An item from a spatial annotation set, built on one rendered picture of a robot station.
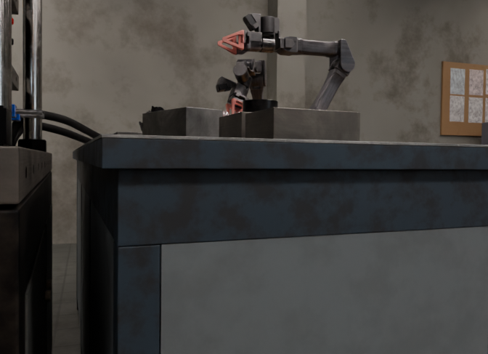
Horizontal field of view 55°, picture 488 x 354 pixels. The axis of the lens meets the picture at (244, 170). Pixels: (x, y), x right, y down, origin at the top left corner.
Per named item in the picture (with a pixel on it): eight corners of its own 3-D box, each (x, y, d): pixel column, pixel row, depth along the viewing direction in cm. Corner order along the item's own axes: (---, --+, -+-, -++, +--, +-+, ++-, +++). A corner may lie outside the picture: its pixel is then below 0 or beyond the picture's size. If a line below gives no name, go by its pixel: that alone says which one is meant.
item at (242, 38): (224, 27, 164) (249, 30, 167) (218, 33, 171) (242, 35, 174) (224, 47, 164) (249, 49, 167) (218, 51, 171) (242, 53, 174)
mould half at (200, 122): (264, 151, 176) (264, 122, 176) (315, 151, 155) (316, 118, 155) (141, 148, 145) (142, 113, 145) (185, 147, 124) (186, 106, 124)
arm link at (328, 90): (305, 124, 177) (343, 52, 182) (298, 125, 184) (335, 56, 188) (317, 132, 179) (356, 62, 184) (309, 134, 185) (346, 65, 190)
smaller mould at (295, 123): (322, 147, 95) (322, 117, 95) (359, 145, 83) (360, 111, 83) (245, 145, 89) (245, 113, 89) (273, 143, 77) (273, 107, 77)
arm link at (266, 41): (260, 30, 171) (277, 32, 173) (254, 35, 176) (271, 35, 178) (260, 49, 171) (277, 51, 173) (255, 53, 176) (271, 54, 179)
